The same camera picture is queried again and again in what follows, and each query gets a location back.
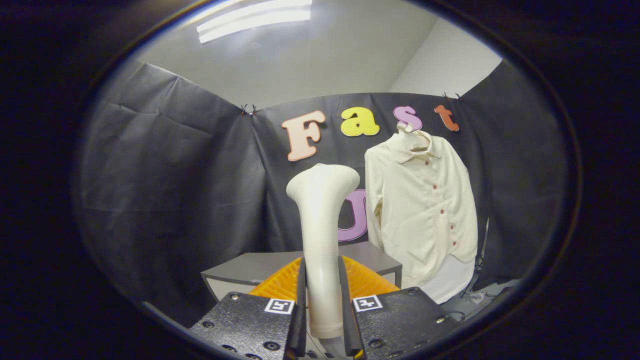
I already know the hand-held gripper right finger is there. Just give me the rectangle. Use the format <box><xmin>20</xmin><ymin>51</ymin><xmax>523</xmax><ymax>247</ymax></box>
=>
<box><xmin>338</xmin><ymin>256</ymin><xmax>462</xmax><ymax>360</ymax></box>

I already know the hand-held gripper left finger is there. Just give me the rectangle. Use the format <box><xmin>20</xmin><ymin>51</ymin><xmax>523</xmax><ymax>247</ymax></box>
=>
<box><xmin>189</xmin><ymin>256</ymin><xmax>307</xmax><ymax>360</ymax></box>

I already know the cream garment steamer head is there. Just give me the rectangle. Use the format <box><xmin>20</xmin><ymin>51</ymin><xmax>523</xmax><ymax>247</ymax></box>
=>
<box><xmin>286</xmin><ymin>163</ymin><xmax>361</xmax><ymax>340</ymax></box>

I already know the cream button-up shirt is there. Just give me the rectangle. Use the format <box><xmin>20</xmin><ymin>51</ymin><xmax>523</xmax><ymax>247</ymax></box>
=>
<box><xmin>364</xmin><ymin>131</ymin><xmax>478</xmax><ymax>289</ymax></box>

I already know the white clothes hanger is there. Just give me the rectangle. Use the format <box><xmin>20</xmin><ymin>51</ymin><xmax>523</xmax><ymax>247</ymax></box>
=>
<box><xmin>397</xmin><ymin>121</ymin><xmax>434</xmax><ymax>154</ymax></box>

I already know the grey cabinet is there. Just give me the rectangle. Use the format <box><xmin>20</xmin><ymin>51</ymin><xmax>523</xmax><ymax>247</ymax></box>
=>
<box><xmin>201</xmin><ymin>241</ymin><xmax>403</xmax><ymax>302</ymax></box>

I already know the white cloth under shirt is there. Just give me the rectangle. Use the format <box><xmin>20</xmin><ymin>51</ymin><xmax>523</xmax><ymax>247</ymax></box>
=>
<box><xmin>420</xmin><ymin>255</ymin><xmax>476</xmax><ymax>305</ymax></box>

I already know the black backdrop cloth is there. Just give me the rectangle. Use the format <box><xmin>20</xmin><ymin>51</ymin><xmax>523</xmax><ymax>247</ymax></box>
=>
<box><xmin>75</xmin><ymin>60</ymin><xmax>568</xmax><ymax>327</ymax></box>

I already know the ceiling light panel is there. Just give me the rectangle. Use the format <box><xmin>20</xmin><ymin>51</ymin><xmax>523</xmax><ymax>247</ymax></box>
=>
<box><xmin>196</xmin><ymin>0</ymin><xmax>313</xmax><ymax>45</ymax></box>

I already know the thin hanging cable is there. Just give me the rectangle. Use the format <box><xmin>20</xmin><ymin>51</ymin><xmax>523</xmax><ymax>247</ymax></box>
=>
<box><xmin>472</xmin><ymin>217</ymin><xmax>491</xmax><ymax>292</ymax></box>

